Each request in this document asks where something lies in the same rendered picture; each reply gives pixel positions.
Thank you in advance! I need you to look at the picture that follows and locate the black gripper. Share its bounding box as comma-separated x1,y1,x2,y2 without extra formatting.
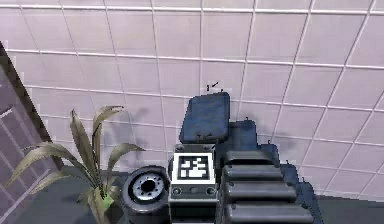
120,165,172,224

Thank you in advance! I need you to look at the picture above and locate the green house plant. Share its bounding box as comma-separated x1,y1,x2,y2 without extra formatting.
5,105,146,224

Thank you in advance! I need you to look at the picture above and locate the dark brown framed door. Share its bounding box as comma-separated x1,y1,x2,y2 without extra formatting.
0,40,65,224

